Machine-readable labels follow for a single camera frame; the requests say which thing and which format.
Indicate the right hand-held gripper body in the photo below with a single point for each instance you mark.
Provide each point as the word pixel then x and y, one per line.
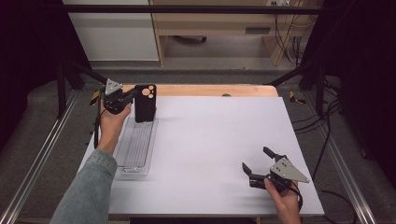
pixel 286 171

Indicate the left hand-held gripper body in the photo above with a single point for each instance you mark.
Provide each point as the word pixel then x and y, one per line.
pixel 113 99

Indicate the black phone case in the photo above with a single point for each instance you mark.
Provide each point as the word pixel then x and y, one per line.
pixel 145 107

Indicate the clear plastic tray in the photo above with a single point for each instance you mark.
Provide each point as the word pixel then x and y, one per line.
pixel 138 146

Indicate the person's left hand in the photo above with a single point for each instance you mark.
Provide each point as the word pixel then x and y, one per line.
pixel 112 124

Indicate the person's right hand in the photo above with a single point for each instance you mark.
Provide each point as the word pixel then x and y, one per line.
pixel 286 202

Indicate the yellow black floor tape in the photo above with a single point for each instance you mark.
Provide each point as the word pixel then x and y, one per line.
pixel 94 98
pixel 294 98

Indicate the black metal stand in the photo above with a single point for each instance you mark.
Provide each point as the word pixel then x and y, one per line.
pixel 61 90
pixel 319 90

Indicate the white table board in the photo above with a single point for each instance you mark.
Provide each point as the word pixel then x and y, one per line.
pixel 202 155

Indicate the white cabinet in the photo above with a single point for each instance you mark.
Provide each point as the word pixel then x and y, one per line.
pixel 115 34

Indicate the light wooden desk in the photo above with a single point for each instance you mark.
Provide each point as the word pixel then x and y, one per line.
pixel 214 21

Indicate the grey desk label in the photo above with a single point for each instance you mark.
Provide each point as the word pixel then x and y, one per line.
pixel 257 30

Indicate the white power strip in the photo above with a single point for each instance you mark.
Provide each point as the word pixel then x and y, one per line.
pixel 278 2

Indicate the aluminium floor rail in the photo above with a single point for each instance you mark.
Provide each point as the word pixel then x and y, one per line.
pixel 342 161
pixel 37 158

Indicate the black horizontal frame bar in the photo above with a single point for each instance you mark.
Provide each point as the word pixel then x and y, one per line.
pixel 186 9

